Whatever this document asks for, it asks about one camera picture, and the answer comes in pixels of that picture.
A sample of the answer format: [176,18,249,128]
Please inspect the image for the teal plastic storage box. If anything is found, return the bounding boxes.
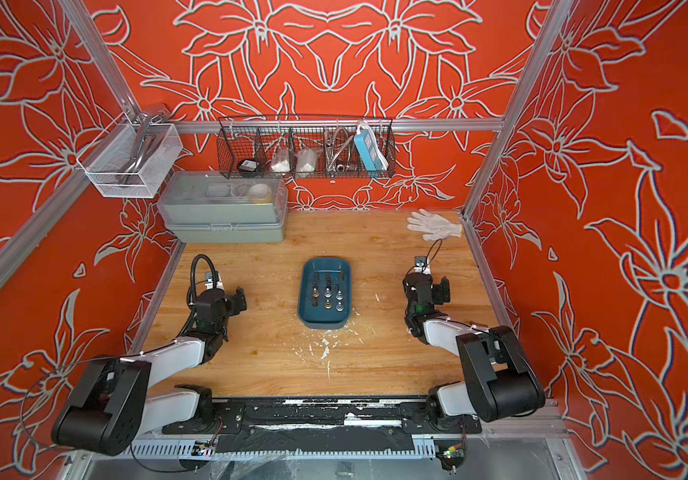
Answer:
[297,257,353,330]

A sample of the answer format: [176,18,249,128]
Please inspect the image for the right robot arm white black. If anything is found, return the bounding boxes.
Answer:
[402,267,546,423]

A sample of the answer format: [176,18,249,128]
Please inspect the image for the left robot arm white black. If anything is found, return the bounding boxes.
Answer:
[50,254,247,456]

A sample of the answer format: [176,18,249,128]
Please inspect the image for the grey lidded storage container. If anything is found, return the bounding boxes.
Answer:
[157,172,289,244]

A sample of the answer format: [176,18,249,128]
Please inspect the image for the light blue box in basket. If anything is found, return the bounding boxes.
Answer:
[353,121,388,178]

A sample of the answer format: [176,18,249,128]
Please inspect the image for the white work glove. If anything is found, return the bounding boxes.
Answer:
[407,209,463,242]

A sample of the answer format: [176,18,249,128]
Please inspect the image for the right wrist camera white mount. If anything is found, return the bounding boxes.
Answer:
[413,256,431,275]

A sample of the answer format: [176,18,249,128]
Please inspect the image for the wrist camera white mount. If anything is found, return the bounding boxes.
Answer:
[413,256,431,275]
[204,271,223,289]

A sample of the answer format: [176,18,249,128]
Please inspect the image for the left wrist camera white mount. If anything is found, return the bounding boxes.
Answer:
[204,271,223,289]

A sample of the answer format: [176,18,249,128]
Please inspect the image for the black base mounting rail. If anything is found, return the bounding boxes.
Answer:
[162,395,482,455]

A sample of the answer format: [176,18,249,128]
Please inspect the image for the black wire wall basket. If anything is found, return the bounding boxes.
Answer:
[216,114,397,180]

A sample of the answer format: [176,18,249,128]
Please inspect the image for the clear plastic wall bin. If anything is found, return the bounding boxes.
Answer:
[78,105,183,199]

